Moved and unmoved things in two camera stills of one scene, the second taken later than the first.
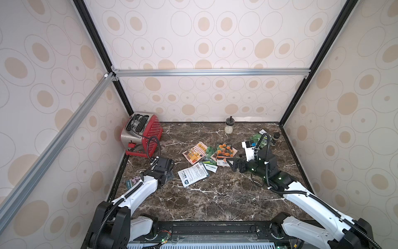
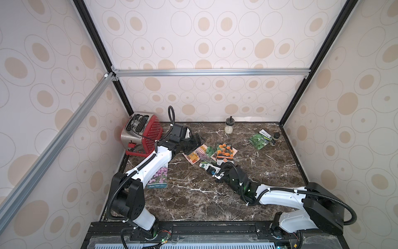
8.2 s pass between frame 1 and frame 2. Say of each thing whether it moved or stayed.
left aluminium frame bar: stayed
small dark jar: stayed
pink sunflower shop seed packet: stayed
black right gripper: moved
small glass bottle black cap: stayed
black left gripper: moved
